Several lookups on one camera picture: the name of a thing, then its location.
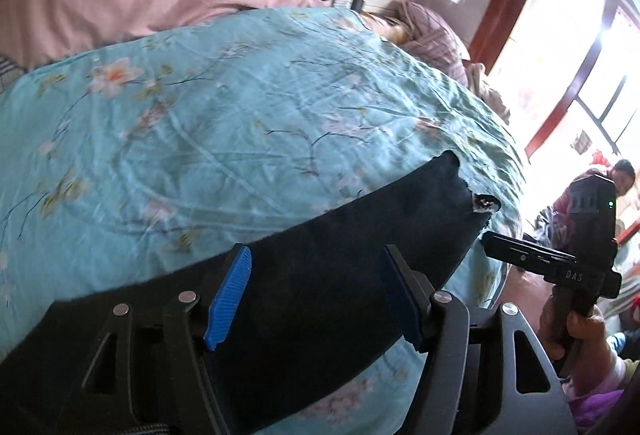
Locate black pants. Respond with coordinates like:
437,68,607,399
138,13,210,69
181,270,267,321
1,151,501,434

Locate person's right hand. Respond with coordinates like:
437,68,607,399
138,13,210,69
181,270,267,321
538,294,618,397

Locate teal floral bed sheet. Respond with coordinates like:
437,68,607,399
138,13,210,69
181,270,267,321
1,8,525,434

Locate pink striped cloth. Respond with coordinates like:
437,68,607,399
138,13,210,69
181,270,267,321
392,2,511,123

